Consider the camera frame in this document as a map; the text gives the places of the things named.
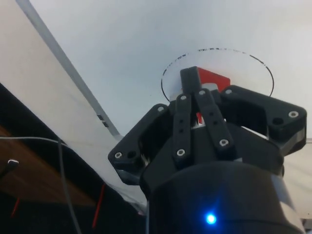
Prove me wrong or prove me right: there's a red rod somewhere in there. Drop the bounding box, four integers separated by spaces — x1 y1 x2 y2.
10 196 20 218
92 184 106 229

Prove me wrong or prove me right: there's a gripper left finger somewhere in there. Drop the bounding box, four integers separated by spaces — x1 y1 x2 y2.
108 66 203 186

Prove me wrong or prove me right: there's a whiteboard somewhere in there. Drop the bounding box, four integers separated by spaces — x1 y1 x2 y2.
16 0 312 143

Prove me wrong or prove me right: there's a thin grey cable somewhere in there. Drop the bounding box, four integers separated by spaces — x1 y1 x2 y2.
0 136 82 234

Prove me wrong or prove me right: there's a red cube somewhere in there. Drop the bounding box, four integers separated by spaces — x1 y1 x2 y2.
196 67 231 125

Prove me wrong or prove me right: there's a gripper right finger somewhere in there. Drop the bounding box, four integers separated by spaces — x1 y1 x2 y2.
194 69 307 159

